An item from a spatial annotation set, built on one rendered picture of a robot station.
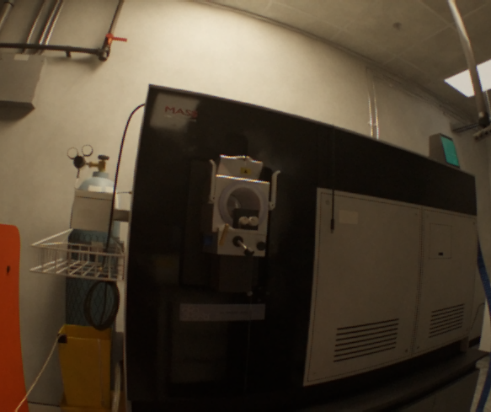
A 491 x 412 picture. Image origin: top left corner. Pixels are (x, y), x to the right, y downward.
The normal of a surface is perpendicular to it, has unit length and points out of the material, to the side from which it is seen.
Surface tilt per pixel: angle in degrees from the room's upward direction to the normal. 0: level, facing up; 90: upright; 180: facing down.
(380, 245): 90
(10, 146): 90
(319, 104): 90
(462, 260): 90
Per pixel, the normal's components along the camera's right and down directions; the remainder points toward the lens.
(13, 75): 0.37, -0.10
